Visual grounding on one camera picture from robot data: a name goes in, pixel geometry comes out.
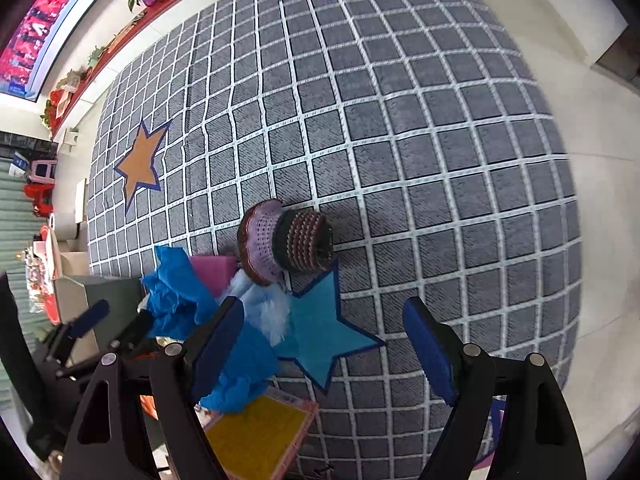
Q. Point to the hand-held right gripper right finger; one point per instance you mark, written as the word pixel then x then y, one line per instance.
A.
pixel 425 345

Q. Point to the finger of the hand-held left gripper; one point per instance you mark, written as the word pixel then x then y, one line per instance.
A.
pixel 132 327
pixel 92 312

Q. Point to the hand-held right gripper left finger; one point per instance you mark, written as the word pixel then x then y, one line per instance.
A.
pixel 222 340

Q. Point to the grey storage box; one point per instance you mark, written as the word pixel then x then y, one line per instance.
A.
pixel 100 292

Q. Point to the blue fleece cloth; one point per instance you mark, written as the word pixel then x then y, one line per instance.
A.
pixel 170 290

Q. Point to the light blue fluffy cloth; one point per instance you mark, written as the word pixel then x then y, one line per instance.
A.
pixel 270 310

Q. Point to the pink sponge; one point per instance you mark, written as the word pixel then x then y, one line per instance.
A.
pixel 215 272

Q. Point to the purple brown crocheted hat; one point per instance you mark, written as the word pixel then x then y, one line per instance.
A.
pixel 300 240

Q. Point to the round table with red top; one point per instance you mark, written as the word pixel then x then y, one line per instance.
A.
pixel 47 260

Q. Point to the red plastic stool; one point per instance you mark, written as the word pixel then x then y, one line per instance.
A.
pixel 39 197

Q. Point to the pink plastic stool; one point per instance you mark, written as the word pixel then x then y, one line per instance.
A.
pixel 41 170

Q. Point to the grey grid rug with stars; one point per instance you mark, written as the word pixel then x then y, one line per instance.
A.
pixel 425 160

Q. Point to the white cabinet with red top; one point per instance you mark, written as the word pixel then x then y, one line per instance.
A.
pixel 127 35

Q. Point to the television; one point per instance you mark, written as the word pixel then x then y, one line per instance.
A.
pixel 55 25

